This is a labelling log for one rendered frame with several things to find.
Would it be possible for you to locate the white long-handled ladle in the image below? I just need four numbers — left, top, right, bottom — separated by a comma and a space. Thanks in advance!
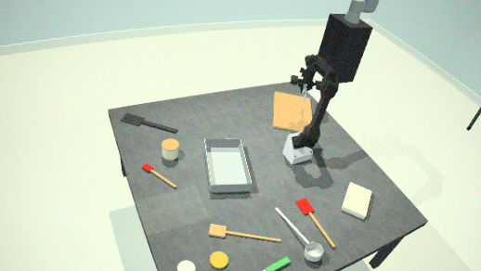
275, 208, 324, 262

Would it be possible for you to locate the cream flat block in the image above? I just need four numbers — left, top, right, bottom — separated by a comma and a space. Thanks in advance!
341, 182, 371, 219

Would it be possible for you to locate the yellow round disc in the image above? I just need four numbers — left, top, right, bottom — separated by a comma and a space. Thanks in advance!
210, 252, 228, 269

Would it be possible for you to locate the light wooden board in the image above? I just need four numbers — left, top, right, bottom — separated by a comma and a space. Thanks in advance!
273, 91, 312, 132

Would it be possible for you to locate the green-handled screwdriver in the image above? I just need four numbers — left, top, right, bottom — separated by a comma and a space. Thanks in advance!
263, 257, 291, 271

